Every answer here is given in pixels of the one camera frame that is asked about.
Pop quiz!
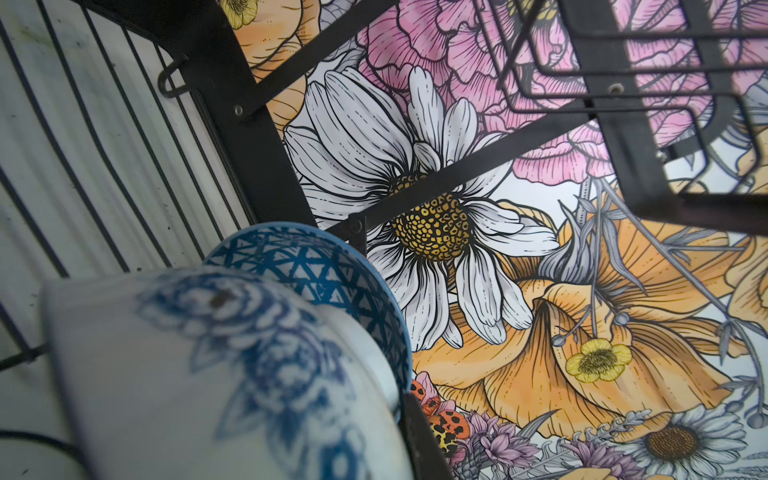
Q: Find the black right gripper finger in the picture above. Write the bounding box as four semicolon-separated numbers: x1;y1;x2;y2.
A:
398;393;453;480

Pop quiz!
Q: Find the blue triangle pattern bowl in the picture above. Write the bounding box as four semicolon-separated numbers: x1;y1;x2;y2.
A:
204;221;412;414

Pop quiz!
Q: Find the blue floral bowl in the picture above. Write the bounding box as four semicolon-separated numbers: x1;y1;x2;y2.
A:
41;267;413;479

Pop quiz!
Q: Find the black wire dish rack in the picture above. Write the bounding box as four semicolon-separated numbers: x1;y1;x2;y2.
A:
0;0;768;373

